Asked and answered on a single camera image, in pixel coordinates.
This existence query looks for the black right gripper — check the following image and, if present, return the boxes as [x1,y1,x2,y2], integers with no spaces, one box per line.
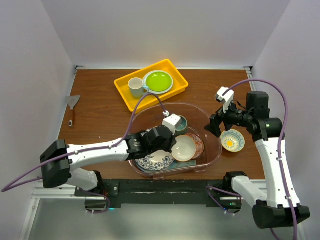
[204,97,253,137]

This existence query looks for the white bowl teal leaf pattern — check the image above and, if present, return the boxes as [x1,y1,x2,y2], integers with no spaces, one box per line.
[171,135,197,162]

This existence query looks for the teal glazed ceramic mug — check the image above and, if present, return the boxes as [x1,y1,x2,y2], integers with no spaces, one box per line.
[176,115,188,136]

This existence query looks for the dark blue patterned plate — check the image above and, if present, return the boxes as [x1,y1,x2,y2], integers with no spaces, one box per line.
[135,150,175,172]

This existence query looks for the mint divided rectangular plate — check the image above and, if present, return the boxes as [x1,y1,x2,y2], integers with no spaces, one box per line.
[170,160,197,169]

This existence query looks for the yellow patterned bowl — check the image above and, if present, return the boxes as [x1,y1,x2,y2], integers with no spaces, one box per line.
[220,129,246,153]

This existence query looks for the red patterned bowl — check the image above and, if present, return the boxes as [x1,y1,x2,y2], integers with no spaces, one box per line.
[186,133,205,160]

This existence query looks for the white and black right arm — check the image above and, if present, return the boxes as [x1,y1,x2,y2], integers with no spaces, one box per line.
[205,87,311,229]

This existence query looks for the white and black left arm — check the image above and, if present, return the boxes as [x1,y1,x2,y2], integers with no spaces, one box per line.
[40,124,176,196]

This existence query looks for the clear plastic bin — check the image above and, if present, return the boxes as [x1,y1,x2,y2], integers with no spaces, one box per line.
[129,102,223,180]

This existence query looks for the green plate white rim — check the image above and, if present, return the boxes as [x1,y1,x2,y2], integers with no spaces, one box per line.
[142,70,174,95]

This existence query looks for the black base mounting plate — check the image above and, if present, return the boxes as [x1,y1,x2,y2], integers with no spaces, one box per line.
[74,178,243,216]

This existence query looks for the grey triangular scraper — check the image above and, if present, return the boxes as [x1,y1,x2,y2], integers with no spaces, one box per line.
[65,95,81,125]

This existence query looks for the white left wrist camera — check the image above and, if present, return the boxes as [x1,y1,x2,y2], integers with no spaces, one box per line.
[162,110,182,135]

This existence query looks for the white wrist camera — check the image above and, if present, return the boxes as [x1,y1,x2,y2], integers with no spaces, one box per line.
[214,87,234,113]
[162,110,182,135]

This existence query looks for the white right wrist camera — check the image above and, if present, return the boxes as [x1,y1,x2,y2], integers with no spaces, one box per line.
[214,87,234,113]

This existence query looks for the white mug blue handle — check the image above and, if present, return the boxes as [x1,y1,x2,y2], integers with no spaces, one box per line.
[128,77,150,99]

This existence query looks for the aluminium table frame rail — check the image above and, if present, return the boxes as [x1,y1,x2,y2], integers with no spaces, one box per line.
[244,67,308,240]

